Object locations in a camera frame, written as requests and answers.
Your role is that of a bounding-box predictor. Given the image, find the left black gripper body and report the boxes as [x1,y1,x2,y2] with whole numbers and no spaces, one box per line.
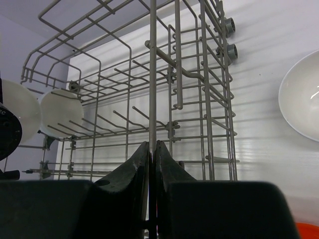
[0,102,23,180]

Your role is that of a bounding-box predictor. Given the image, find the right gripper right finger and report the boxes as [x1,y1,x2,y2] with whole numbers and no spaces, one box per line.
[156,141,299,239]

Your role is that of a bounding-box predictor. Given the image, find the orange bowl left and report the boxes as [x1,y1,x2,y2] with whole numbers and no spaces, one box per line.
[296,223,319,239]

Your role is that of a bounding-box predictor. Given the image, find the grey wire dish rack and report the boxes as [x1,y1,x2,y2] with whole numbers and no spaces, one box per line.
[21,0,238,181]

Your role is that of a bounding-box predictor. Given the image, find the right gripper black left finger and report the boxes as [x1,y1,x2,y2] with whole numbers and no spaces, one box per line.
[0,142,149,239]

